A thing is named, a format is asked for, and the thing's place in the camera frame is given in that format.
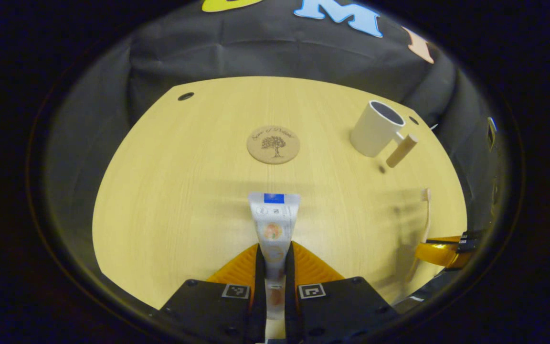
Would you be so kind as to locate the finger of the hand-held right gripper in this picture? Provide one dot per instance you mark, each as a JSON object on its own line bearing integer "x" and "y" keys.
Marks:
{"x": 439, "y": 253}

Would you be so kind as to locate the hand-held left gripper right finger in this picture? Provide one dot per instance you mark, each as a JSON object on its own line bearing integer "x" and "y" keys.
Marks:
{"x": 339, "y": 310}

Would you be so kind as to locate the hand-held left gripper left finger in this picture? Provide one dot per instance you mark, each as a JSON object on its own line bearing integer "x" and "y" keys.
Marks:
{"x": 217, "y": 313}

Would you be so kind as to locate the light wooden toothbrush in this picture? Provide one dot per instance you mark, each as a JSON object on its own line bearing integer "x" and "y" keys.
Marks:
{"x": 427, "y": 215}

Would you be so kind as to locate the white toothpaste tube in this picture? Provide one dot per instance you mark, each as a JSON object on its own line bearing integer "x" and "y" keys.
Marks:
{"x": 274, "y": 229}

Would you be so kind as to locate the round cork coaster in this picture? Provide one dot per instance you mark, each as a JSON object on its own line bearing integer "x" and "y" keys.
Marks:
{"x": 273, "y": 145}

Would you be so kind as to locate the black backdrop cloth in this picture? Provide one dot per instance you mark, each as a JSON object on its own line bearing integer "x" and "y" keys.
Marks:
{"x": 275, "y": 52}

